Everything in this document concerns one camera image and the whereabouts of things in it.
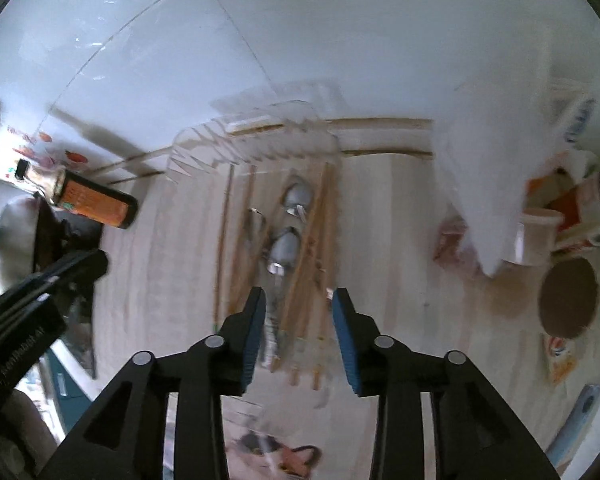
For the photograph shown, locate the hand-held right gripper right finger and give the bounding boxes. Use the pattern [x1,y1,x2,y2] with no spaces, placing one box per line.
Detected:
[331,287,561,480]

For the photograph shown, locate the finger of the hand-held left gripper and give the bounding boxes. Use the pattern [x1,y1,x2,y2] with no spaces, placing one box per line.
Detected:
[0,249,110,311]

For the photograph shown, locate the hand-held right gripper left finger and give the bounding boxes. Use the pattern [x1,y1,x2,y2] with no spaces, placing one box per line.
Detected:
[55,286,268,480]

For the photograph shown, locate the large metal spoon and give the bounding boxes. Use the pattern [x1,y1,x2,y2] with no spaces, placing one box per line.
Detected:
[279,176,315,223]
[259,226,302,372]

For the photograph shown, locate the clear plastic utensil tray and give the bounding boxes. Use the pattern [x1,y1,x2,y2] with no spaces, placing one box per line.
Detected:
[165,80,347,411]

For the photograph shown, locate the wooden chopstick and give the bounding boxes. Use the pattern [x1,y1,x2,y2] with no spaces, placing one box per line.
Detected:
[279,164,331,333]
[295,166,337,341]
[310,255,328,390]

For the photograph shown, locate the black object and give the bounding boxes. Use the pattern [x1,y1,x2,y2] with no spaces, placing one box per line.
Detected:
[32,194,103,263]

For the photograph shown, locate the teal cabinet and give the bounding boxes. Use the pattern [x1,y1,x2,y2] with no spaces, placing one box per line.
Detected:
[40,345,93,431]

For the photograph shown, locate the metal pot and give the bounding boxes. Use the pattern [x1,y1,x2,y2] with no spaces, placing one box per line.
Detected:
[0,195,44,297]

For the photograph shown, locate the orange label sauce bottle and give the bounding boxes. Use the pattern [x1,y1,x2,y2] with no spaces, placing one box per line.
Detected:
[16,159,140,231]

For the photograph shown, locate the calico cat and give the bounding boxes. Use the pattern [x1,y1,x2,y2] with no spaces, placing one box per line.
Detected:
[236,432,324,477]

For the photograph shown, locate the pink packet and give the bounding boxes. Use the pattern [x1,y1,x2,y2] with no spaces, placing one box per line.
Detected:
[432,215,481,274]

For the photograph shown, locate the orange and white packet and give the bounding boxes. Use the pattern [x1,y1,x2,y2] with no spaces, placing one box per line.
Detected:
[545,332,589,386]

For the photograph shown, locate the white cup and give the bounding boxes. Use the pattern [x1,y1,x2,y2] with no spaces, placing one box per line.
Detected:
[502,207,566,266]

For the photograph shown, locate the round brown lid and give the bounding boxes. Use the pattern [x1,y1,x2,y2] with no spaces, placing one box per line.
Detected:
[537,257,600,339]

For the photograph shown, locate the white plastic bag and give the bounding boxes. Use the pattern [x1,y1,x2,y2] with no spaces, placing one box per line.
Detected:
[432,25,556,278]

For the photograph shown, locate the blue packet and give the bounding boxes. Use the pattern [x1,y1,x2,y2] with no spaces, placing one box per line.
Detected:
[546,382,600,469]

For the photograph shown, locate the pile of packages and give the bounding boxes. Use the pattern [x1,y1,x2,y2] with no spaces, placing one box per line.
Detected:
[525,79,600,257]

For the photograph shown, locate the colourful wall stickers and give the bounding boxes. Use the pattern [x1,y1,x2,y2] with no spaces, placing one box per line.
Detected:
[7,127,89,167]

